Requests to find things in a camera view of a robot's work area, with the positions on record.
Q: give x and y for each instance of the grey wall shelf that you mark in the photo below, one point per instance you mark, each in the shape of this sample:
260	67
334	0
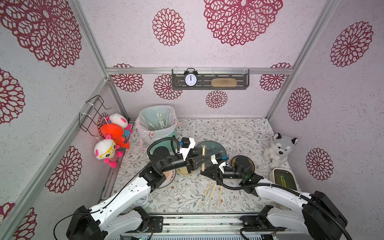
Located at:
204	80

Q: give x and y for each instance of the wooden brush on shelf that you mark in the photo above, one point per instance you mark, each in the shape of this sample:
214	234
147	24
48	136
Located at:
224	83

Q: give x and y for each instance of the grey husky plush toy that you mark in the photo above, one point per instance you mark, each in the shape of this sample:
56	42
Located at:
281	146

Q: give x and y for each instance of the yellow black patterned plate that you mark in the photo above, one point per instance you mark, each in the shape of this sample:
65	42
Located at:
243	164

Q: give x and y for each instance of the white alarm clock on table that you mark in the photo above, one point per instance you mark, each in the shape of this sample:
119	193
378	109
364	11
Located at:
143	202

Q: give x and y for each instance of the white orange patterned plate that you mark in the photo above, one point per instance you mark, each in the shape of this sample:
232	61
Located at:
170	176

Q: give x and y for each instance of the small pale yellow plate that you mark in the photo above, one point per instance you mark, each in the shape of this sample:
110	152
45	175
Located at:
184	171

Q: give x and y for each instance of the dark green glass plate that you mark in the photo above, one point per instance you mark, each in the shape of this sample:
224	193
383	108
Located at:
213	146

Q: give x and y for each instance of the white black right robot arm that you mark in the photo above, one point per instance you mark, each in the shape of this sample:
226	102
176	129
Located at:
313	214

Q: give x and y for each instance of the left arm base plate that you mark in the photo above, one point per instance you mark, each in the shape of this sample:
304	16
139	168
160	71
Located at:
152	225

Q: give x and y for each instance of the disposable chopsticks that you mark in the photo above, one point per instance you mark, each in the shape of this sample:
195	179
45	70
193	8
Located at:
220	198
206	192
203	154
212	192

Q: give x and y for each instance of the white plush with yellow glasses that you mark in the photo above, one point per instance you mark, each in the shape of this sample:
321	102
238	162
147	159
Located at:
108	151

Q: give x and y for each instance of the red plush toy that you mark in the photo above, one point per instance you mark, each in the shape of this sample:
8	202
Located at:
115	132

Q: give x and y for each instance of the black alarm clock on shelf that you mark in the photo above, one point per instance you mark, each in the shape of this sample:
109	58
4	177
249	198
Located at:
191	77

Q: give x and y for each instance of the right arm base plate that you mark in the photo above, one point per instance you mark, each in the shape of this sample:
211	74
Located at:
258	223

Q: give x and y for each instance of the black wire wall basket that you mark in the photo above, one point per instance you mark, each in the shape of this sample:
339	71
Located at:
89	118

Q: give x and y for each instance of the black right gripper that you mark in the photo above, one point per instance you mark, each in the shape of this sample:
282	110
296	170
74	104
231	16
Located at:
216	172

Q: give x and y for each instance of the white green rectangular tray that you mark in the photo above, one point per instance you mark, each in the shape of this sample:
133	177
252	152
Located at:
283	177

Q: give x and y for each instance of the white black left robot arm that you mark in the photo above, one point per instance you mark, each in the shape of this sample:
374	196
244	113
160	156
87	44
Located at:
105	220

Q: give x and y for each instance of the green trash bin with bag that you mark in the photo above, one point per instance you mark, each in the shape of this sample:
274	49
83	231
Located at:
155	123

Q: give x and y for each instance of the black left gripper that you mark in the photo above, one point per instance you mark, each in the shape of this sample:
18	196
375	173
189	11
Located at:
192	163

